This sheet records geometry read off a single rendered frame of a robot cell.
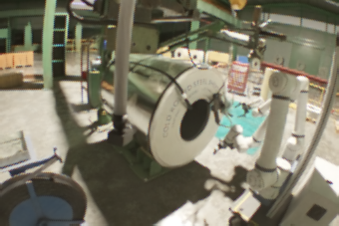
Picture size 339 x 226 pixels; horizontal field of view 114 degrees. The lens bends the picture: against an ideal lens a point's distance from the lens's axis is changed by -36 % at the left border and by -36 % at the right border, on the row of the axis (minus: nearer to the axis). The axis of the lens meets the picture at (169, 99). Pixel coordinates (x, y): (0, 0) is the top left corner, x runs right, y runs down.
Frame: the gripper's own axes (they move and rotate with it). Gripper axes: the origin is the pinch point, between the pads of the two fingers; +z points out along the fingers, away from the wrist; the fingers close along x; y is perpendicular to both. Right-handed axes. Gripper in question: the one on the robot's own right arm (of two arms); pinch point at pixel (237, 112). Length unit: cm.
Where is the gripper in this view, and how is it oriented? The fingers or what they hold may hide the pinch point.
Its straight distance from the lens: 206.0
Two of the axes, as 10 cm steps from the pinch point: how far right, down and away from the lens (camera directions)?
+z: -7.3, 4.2, 5.3
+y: -6.7, -3.1, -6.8
